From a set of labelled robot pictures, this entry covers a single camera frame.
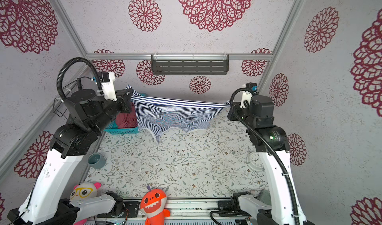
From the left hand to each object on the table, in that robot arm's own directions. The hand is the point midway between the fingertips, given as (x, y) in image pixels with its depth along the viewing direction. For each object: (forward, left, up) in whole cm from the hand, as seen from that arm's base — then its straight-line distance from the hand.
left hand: (130, 93), depth 58 cm
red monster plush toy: (-32, -5, -40) cm, 51 cm away
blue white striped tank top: (+3, -7, -17) cm, 19 cm away
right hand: (0, -41, -5) cm, 41 cm away
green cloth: (-28, -61, -47) cm, 82 cm away
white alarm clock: (-10, -60, -44) cm, 75 cm away
